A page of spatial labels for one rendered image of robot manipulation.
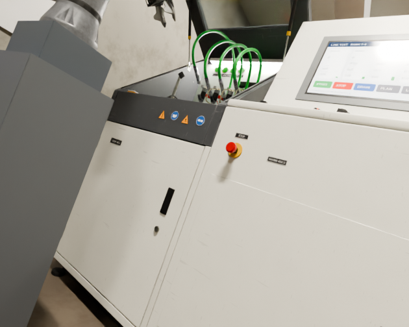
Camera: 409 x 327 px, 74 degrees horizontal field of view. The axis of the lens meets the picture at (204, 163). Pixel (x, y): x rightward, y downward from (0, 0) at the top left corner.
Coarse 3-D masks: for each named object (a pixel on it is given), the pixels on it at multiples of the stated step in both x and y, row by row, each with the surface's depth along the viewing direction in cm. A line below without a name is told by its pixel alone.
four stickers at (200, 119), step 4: (160, 112) 115; (164, 112) 114; (172, 112) 111; (176, 112) 110; (160, 116) 115; (164, 116) 113; (172, 116) 111; (176, 116) 110; (184, 116) 107; (188, 116) 106; (200, 116) 103; (204, 116) 101; (176, 120) 109; (184, 120) 106; (188, 120) 105; (196, 120) 103; (200, 120) 102; (204, 120) 101; (196, 124) 103; (200, 124) 102
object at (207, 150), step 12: (204, 156) 97; (192, 192) 96; (180, 216) 96; (180, 228) 95; (168, 252) 95; (168, 264) 94; (72, 276) 131; (84, 288) 124; (156, 288) 94; (96, 300) 118; (108, 300) 106; (108, 312) 113; (120, 312) 101; (120, 324) 108; (132, 324) 96; (144, 324) 93
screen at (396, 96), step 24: (336, 48) 113; (360, 48) 107; (384, 48) 103; (408, 48) 98; (312, 72) 113; (336, 72) 107; (360, 72) 102; (384, 72) 98; (408, 72) 94; (312, 96) 107; (336, 96) 102; (360, 96) 98; (384, 96) 94; (408, 96) 90
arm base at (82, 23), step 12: (60, 0) 70; (72, 0) 69; (48, 12) 68; (60, 12) 68; (72, 12) 69; (84, 12) 71; (96, 12) 73; (60, 24) 67; (72, 24) 68; (84, 24) 70; (96, 24) 74; (84, 36) 70; (96, 36) 75; (96, 48) 76
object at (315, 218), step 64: (256, 128) 88; (320, 128) 77; (384, 128) 69; (256, 192) 83; (320, 192) 73; (384, 192) 65; (192, 256) 89; (256, 256) 78; (320, 256) 69; (384, 256) 62; (192, 320) 84; (256, 320) 74; (320, 320) 66; (384, 320) 59
